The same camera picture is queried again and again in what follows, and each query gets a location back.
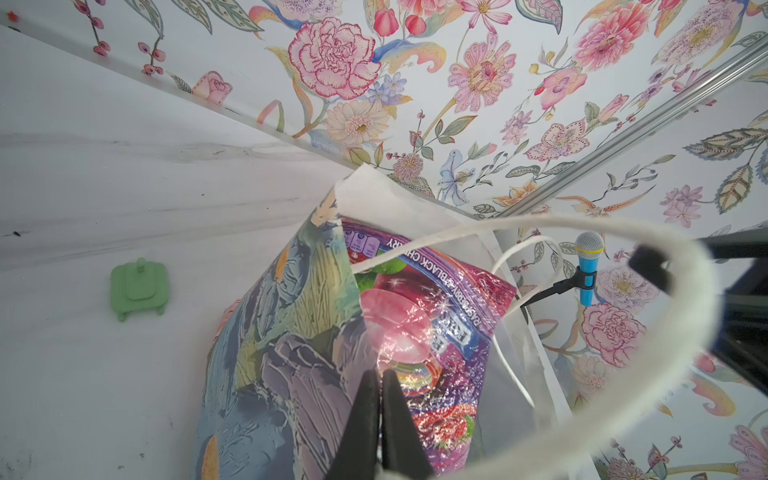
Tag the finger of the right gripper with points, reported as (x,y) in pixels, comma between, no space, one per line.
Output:
(690,257)

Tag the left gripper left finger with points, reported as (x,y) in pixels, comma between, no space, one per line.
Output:
(356,456)

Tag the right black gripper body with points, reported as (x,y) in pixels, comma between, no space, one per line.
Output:
(742,341)

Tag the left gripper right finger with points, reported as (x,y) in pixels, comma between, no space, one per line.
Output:
(402,451)

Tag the floral paper gift bag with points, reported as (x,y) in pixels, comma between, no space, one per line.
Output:
(283,373)

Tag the purple Fox's berries candy bag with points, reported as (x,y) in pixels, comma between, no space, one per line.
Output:
(430,319)

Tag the blue microphone on stand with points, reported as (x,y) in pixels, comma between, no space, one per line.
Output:
(589,246)

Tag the green plastic hook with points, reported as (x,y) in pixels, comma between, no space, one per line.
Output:
(141,285)

